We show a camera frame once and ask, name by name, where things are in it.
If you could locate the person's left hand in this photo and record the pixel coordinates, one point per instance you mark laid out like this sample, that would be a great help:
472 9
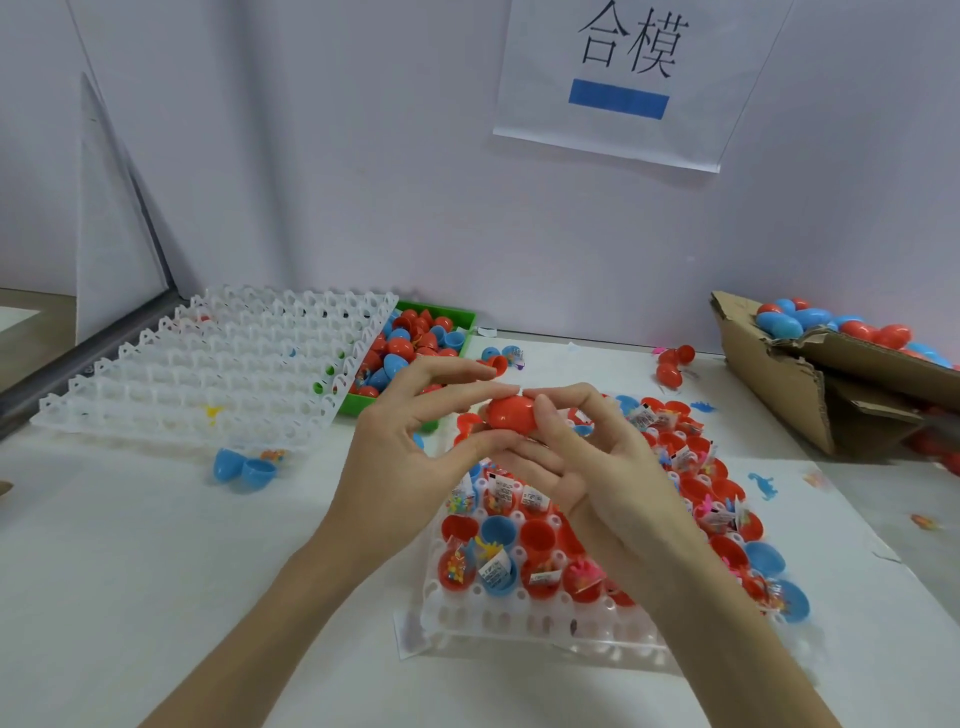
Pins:
398 488

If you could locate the person's right hand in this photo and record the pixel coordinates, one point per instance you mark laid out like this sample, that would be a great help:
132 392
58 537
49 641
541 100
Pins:
623 495

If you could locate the blue egg shell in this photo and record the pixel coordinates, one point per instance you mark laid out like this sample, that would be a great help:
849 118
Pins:
243 470

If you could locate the small capsule cluster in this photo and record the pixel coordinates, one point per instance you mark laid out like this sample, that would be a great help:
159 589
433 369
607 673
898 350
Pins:
495 359

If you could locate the clear plastic egg tray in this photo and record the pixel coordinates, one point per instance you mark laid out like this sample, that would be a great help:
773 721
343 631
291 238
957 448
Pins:
495 623
203 368

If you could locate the cardboard box of capsules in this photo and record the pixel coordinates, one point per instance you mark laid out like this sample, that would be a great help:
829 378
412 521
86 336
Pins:
773 375

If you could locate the pile of finished eggs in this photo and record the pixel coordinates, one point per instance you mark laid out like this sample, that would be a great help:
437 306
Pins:
840 323

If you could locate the person's right forearm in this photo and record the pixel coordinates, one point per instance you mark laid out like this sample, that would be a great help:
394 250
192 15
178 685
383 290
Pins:
735 653

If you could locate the person's left forearm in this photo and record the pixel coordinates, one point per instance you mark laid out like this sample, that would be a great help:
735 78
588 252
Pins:
255 653

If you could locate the small orange toy piece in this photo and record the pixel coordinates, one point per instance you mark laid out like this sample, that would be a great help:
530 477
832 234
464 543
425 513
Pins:
272 455
923 521

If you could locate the small blue toy piece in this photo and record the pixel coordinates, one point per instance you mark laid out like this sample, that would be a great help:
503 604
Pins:
764 485

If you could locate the small white paper slip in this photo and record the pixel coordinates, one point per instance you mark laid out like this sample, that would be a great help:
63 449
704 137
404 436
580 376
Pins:
410 630

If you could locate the green plastic tray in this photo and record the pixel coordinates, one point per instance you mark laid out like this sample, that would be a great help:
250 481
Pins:
458 312

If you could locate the clear triangular panel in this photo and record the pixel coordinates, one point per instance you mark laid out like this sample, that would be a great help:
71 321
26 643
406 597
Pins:
117 225

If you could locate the white paper sign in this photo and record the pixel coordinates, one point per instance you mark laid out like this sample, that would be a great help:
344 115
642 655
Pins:
728 83

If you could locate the grey metal rail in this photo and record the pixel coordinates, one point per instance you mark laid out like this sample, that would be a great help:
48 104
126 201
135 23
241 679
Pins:
75 375

